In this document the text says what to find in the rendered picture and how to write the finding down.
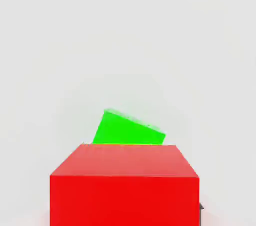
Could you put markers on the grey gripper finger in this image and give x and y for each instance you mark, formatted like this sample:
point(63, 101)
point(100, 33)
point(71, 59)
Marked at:
point(201, 213)

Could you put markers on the small red cube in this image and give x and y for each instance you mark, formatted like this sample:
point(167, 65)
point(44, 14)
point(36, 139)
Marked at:
point(124, 194)

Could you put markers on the small green cube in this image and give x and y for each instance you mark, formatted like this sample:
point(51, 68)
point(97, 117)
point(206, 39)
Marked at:
point(128, 131)

